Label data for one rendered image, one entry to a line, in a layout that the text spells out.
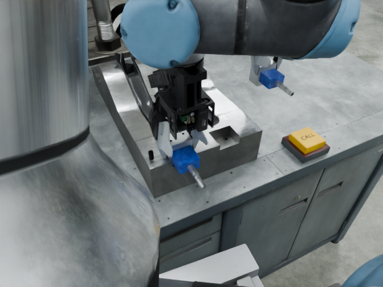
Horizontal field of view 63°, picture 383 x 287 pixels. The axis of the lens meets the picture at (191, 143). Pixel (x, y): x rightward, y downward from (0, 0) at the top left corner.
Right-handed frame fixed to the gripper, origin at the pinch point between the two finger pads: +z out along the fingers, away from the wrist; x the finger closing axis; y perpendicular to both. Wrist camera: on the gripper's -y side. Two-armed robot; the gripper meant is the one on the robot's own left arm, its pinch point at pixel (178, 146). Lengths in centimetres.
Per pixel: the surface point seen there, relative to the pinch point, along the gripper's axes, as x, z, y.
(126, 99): -3.9, 1.0, -21.3
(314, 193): 46, 37, 3
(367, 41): 272, 91, -145
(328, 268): 65, 90, 12
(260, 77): 27.0, -2.8, -10.5
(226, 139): 12.5, 4.5, -1.5
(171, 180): -2.7, 6.7, 2.2
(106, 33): 4, 5, -72
